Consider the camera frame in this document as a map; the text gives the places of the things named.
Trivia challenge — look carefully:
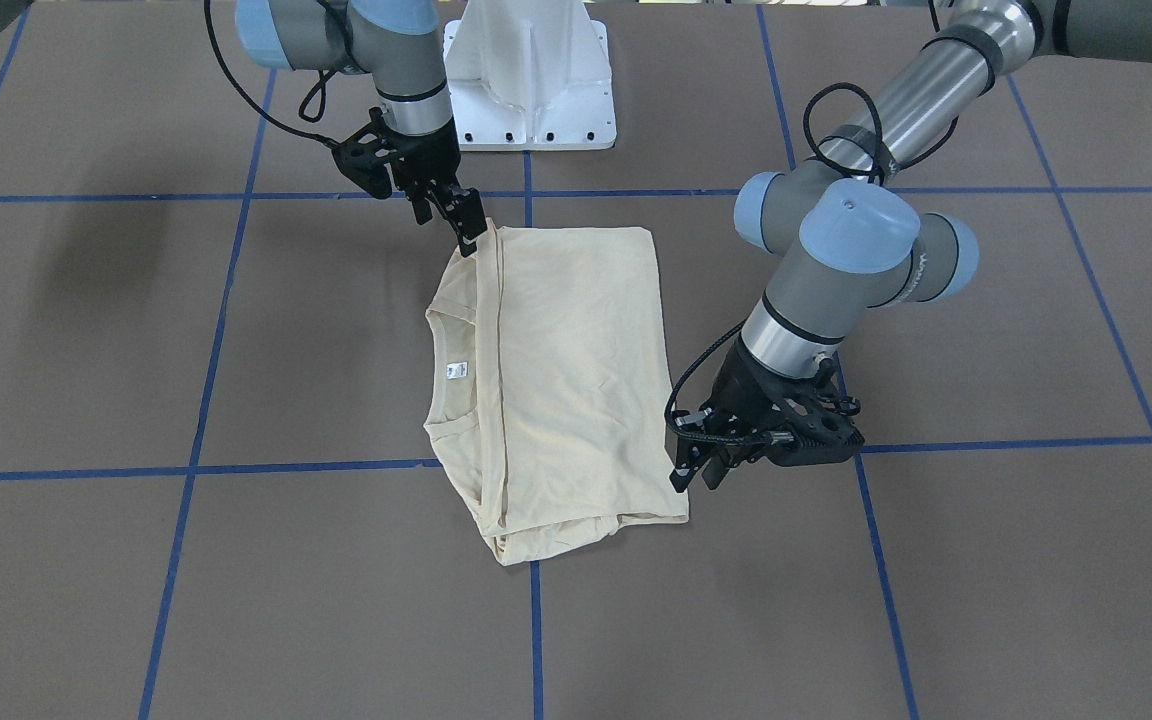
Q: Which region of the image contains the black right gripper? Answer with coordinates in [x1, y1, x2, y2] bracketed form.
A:
[332, 108, 486, 258]

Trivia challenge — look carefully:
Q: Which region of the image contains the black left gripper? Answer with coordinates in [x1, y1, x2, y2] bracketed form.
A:
[668, 340, 865, 493]

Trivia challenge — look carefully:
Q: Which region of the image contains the cream long-sleeve printed shirt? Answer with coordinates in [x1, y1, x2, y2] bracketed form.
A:
[424, 225, 689, 566]

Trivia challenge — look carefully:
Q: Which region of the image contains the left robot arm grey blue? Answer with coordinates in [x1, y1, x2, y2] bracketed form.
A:
[664, 1, 1152, 492]

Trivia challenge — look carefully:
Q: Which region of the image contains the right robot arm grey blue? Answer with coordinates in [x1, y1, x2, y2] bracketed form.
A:
[234, 1, 488, 256]

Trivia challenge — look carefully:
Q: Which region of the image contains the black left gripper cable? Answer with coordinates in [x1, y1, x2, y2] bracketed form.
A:
[664, 82, 962, 431]

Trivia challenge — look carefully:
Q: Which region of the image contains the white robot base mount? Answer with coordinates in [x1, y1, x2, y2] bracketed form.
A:
[444, 1, 617, 152]

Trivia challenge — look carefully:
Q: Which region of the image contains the black braided right gripper cable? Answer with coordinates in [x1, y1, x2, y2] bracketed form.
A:
[202, 0, 357, 149]

